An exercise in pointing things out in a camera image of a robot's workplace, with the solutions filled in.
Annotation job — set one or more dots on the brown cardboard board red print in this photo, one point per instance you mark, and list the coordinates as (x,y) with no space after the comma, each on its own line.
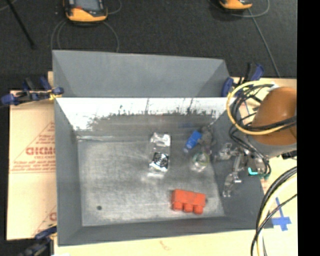
(30,175)

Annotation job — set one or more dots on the grey toy figure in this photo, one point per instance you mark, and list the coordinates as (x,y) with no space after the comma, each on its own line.
(207,138)

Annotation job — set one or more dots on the red toy building block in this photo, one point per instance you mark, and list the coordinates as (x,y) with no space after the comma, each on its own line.
(188,201)

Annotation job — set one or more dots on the black cylinder on white bracket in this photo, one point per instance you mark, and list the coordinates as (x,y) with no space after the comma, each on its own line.
(290,154)

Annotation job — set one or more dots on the blue small bottle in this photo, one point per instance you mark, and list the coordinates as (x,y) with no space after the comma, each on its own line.
(192,140)

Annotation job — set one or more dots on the clear packet with metal part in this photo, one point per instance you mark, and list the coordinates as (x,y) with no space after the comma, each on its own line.
(160,156)

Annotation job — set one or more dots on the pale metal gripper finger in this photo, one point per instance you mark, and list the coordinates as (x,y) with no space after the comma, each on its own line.
(226,152)
(231,183)

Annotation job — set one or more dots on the clear glass cup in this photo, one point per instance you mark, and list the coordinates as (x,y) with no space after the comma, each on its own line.
(200,161)

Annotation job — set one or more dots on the grey metal bin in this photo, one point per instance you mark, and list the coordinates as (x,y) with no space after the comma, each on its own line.
(120,180)

